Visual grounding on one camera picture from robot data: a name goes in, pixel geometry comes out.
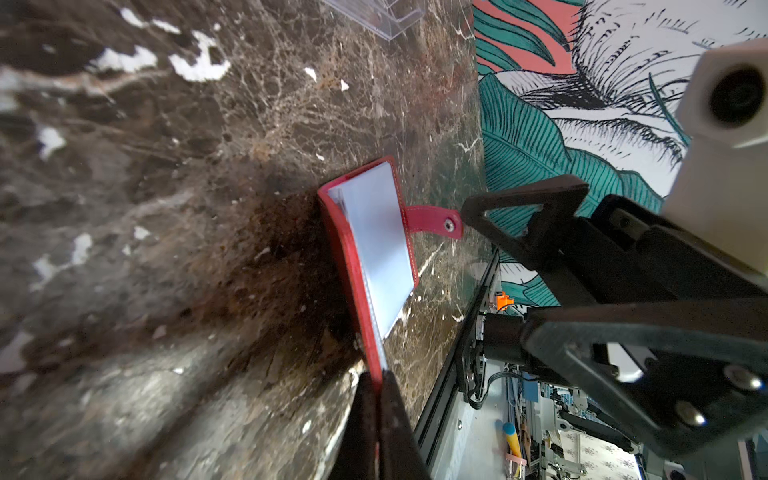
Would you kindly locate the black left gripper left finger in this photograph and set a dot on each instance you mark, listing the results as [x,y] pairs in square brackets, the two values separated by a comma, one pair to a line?
[356,458]

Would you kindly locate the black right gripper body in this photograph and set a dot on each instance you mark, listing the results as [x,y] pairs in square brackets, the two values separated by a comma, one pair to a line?
[621,254]

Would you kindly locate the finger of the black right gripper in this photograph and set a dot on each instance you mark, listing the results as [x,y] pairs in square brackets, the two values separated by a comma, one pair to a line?
[548,206]
[703,384]

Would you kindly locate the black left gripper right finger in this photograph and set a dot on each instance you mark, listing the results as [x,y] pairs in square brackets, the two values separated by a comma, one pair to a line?
[399,455]

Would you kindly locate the clear acrylic compartment organizer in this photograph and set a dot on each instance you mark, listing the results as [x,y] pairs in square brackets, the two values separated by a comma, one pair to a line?
[387,19]

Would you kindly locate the orange small connector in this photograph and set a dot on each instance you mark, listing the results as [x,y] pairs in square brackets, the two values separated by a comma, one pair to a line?
[503,301]

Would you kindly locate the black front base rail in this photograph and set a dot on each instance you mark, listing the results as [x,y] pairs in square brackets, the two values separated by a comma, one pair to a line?
[434,419]

